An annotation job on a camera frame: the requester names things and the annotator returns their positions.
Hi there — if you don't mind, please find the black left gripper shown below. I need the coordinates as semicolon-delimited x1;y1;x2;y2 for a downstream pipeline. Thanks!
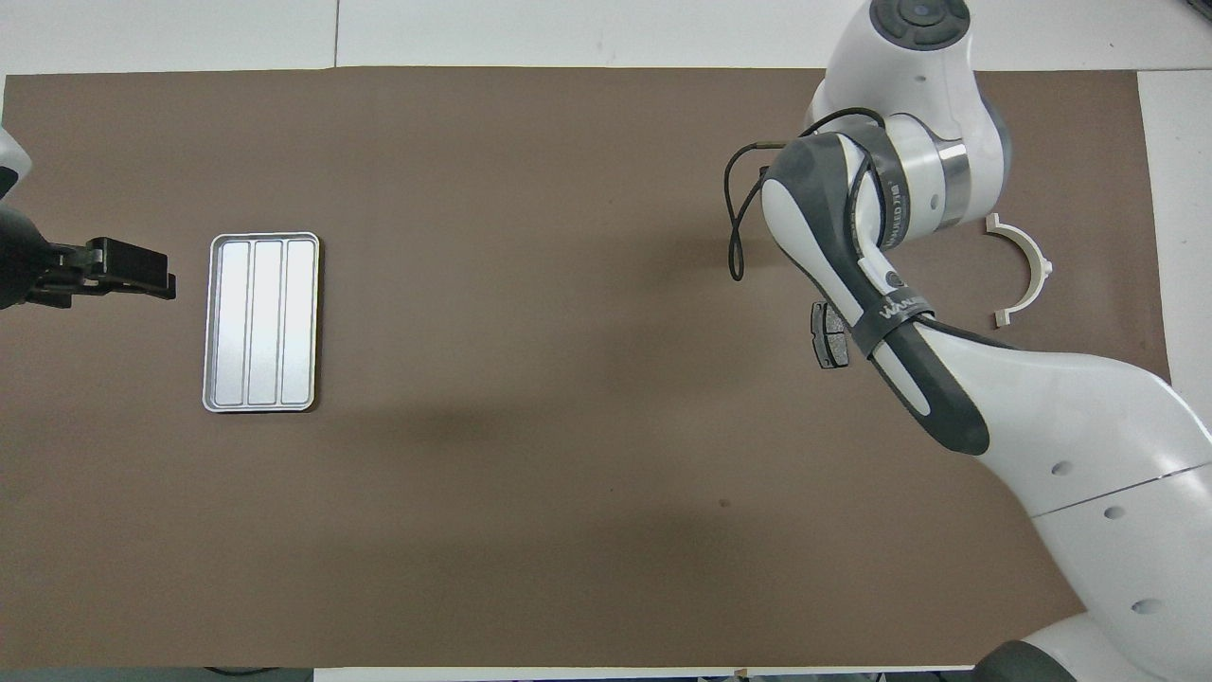
47;237;178;302

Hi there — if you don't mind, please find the silver metal tray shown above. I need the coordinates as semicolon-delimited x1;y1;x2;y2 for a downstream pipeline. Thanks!
202;232;321;414

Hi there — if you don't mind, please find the brown table mat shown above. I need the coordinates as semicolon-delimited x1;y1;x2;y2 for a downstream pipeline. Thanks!
0;66;1203;669

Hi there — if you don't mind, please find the short dark brake pad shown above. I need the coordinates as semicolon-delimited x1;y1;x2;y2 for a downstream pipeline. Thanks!
810;301;853;370

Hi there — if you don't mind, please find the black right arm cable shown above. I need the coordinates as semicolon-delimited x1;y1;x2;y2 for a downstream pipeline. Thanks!
723;109;886;282

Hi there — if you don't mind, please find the white semicircular bracket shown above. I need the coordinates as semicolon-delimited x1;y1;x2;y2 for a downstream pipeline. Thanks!
984;213;1055;329

